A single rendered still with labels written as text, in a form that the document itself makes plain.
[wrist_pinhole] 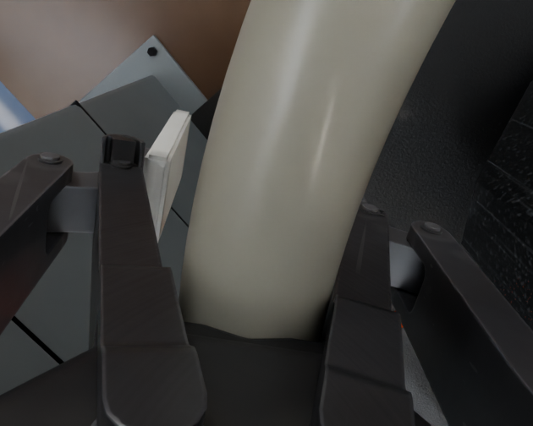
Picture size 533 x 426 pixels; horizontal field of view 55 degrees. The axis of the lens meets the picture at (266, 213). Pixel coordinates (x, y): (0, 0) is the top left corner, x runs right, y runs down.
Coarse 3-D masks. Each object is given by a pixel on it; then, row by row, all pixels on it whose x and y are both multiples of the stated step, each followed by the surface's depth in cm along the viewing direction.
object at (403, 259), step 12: (396, 228) 16; (396, 240) 15; (396, 252) 15; (408, 252) 15; (396, 264) 15; (408, 264) 15; (420, 264) 15; (396, 276) 15; (408, 276) 15; (420, 276) 15; (408, 288) 15
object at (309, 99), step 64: (256, 0) 8; (320, 0) 7; (384, 0) 7; (448, 0) 8; (256, 64) 8; (320, 64) 7; (384, 64) 7; (256, 128) 8; (320, 128) 8; (384, 128) 8; (256, 192) 8; (320, 192) 8; (192, 256) 9; (256, 256) 8; (320, 256) 9; (192, 320) 9; (256, 320) 9; (320, 320) 10
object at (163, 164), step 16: (176, 112) 21; (176, 128) 19; (160, 144) 17; (176, 144) 17; (160, 160) 15; (176, 160) 18; (144, 176) 16; (160, 176) 15; (176, 176) 19; (160, 192) 16; (160, 208) 16; (160, 224) 16
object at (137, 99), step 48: (144, 48) 98; (96, 96) 70; (144, 96) 86; (192, 96) 101; (0, 144) 45; (48, 144) 52; (96, 144) 61; (192, 144) 93; (192, 192) 78; (48, 288) 39; (0, 336) 32; (48, 336) 36; (0, 384) 30
